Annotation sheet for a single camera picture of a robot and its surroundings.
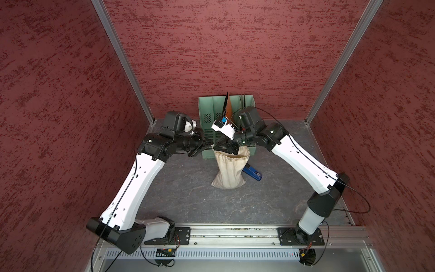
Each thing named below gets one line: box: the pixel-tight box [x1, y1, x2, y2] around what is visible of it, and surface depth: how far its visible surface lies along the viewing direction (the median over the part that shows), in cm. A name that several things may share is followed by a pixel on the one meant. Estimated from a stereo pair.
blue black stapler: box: [242, 162, 263, 182], surface depth 94 cm
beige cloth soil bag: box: [211, 144, 251, 190], surface depth 74 cm
